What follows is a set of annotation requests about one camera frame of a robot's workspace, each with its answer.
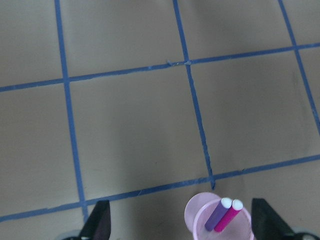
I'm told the purple pen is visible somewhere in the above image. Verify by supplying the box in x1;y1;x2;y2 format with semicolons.
204;197;233;232

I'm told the pink mesh cup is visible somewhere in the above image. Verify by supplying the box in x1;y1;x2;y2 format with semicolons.
184;192;254;240

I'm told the pink pen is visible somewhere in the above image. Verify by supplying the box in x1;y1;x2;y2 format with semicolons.
213;197;244;233

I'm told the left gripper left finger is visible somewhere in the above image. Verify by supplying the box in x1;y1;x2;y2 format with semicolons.
58;200;112;240

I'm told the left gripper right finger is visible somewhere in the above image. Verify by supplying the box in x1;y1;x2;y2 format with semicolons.
251;198;320;240

